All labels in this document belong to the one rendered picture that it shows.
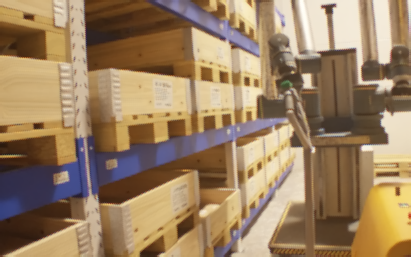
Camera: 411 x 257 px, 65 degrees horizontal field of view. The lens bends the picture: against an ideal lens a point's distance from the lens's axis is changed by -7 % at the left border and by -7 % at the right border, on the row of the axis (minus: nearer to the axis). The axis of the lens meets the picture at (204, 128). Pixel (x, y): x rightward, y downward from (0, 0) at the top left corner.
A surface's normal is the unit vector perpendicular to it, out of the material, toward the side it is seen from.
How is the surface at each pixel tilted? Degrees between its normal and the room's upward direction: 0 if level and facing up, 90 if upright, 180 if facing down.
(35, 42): 90
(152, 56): 90
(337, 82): 90
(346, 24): 90
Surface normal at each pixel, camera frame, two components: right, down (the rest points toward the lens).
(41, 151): -0.37, 0.07
